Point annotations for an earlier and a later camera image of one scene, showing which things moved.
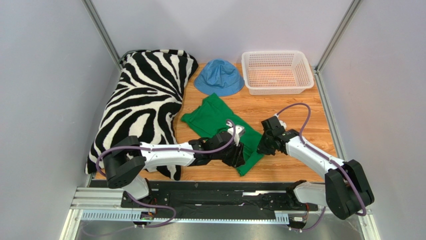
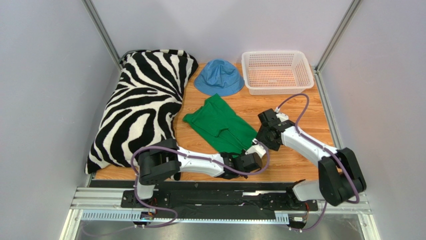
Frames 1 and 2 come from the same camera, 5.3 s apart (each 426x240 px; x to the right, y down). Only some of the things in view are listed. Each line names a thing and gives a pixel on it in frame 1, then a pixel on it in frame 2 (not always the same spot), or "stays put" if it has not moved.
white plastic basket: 276,72 stays put
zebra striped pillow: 143,102 stays put
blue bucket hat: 220,76 stays put
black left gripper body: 231,156 -> 238,174
